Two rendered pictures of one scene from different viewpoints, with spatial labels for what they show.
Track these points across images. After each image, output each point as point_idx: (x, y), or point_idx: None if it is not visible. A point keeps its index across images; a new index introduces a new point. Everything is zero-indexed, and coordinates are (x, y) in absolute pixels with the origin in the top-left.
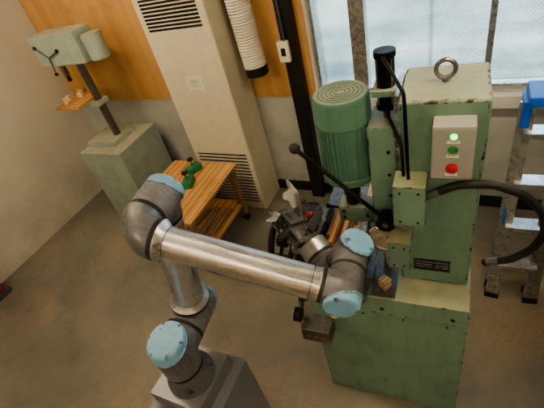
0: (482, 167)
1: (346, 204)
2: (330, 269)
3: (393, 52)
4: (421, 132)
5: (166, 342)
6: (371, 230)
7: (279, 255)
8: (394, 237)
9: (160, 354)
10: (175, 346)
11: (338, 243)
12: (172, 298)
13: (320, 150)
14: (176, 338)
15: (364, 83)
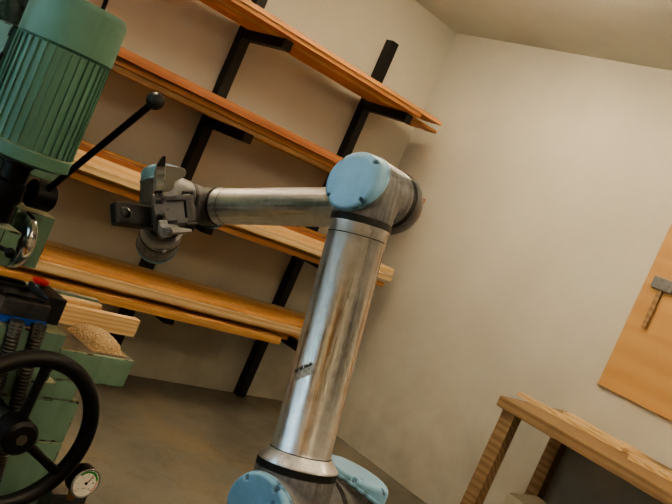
0: None
1: (9, 226)
2: (210, 188)
3: None
4: None
5: (355, 468)
6: (37, 228)
7: (42, 452)
8: (42, 213)
9: (367, 470)
10: (343, 458)
11: (177, 180)
12: (331, 461)
13: (82, 114)
14: (338, 458)
15: None
